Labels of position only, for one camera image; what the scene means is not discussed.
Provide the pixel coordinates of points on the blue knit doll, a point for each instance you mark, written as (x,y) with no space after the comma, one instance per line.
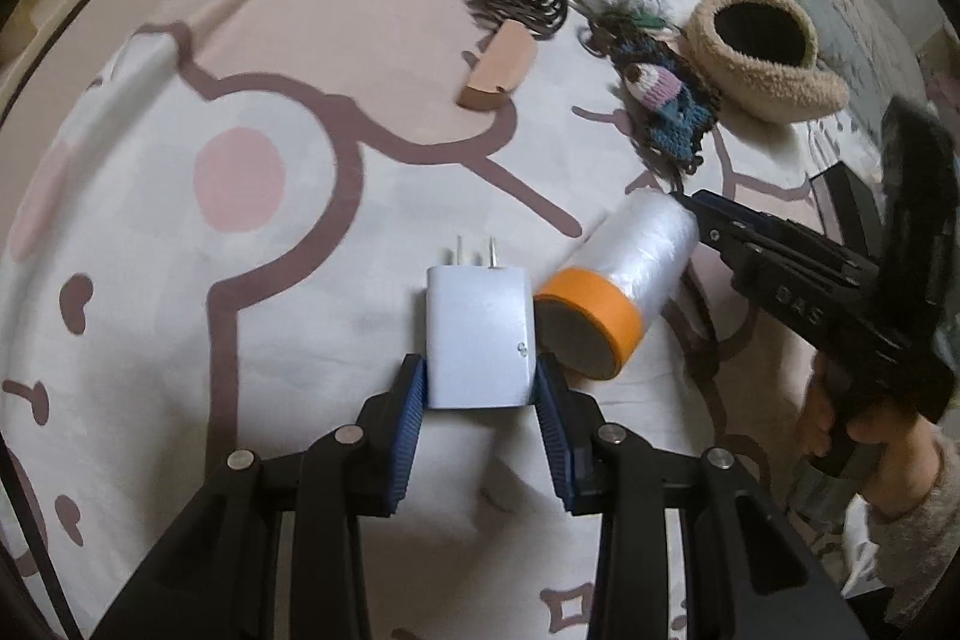
(667,93)

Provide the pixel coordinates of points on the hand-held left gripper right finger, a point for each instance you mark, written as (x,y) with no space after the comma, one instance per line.
(555,430)

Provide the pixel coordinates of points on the person's right hand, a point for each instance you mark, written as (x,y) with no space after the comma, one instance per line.
(892,452)

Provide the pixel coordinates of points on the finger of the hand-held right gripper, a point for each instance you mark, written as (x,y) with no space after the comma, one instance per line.
(750,218)
(765,261)

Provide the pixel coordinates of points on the printed blanket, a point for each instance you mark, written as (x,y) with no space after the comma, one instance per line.
(262,310)

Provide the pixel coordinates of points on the white charger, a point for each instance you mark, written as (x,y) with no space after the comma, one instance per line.
(476,340)

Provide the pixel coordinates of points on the plain black box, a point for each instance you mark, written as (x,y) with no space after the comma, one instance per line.
(847,197)

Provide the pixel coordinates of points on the person's right forearm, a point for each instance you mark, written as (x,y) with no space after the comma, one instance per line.
(915,542)

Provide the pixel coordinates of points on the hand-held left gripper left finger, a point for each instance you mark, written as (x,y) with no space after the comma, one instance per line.
(405,430)

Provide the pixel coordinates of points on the plastic film roll orange tape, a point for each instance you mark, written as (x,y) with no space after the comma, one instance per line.
(622,280)

